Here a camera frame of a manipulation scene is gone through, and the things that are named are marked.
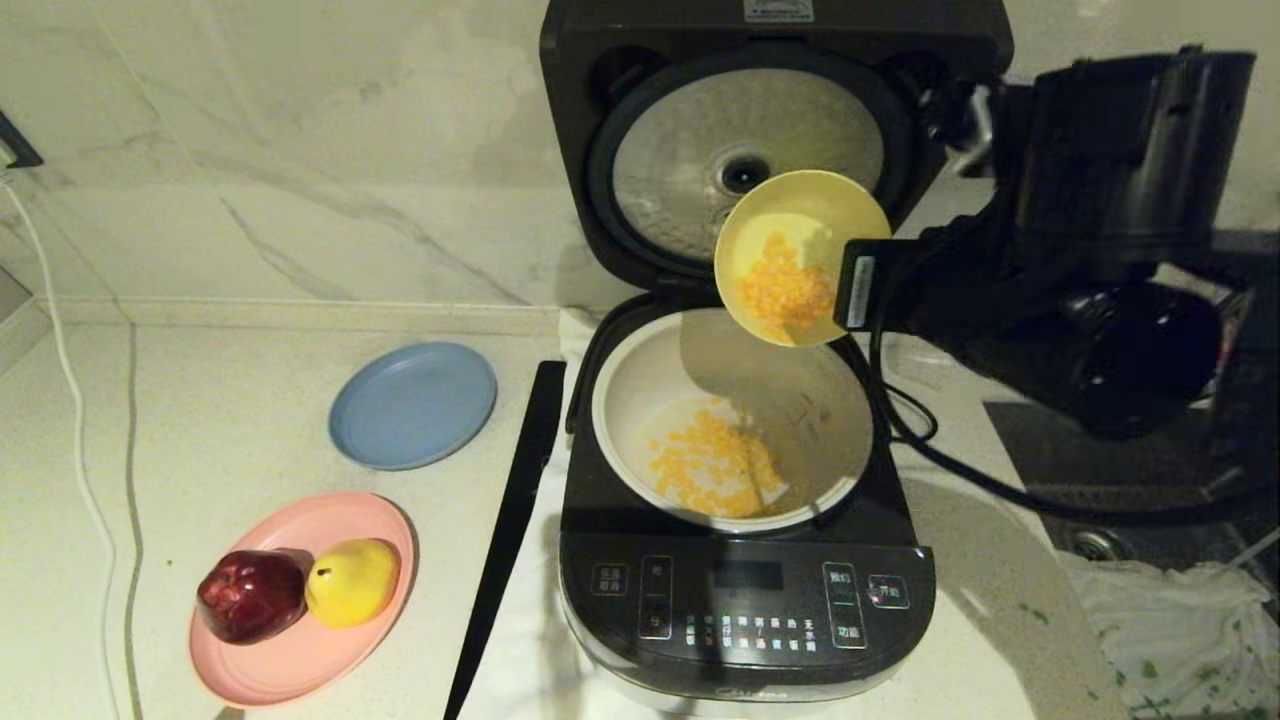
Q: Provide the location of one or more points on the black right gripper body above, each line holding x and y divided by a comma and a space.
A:
920, 280

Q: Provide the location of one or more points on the yellow corn kernels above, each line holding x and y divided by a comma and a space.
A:
790, 285

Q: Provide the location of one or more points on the yellow bowl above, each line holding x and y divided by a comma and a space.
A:
740, 250

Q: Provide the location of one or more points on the black rice cooker lid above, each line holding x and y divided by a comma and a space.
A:
640, 130

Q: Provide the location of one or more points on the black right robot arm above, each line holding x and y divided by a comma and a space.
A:
1120, 200

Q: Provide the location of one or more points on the white inner pot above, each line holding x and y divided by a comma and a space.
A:
640, 400

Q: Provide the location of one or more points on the black rice cooker base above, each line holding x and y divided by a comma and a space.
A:
720, 600

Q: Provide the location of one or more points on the clear plastic cup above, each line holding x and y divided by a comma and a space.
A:
915, 368

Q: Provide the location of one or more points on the dark sink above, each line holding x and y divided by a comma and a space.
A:
1040, 450

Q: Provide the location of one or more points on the white green patterned cloth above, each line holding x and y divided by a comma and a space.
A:
1170, 640

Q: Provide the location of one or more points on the long black flat strip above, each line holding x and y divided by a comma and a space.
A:
510, 530

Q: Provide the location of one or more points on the blue plate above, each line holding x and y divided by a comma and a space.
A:
413, 405

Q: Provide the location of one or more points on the yellow pear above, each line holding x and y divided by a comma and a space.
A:
352, 583

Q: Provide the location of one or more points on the pink plate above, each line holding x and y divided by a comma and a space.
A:
300, 665

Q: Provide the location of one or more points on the red apple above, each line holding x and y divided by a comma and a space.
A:
250, 598

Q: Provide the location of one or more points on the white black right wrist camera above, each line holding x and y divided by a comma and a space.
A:
975, 130

